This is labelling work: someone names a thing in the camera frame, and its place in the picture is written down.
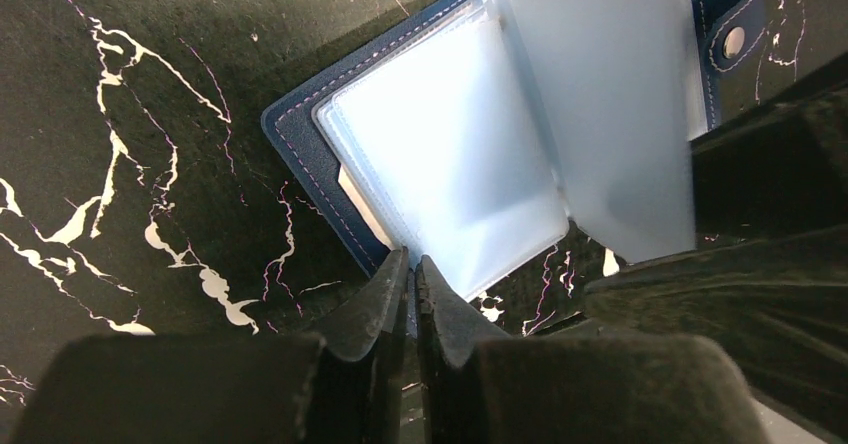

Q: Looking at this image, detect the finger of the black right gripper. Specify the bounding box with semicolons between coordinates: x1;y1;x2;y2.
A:
584;225;847;435
691;55;847;248

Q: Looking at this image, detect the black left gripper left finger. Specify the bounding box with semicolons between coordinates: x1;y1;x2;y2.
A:
11;249;409;443

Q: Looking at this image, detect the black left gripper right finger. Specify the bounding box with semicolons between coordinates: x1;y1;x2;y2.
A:
415;257;768;443

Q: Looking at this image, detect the blue card holder wallet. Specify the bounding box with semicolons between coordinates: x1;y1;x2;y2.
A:
261;0;765;300

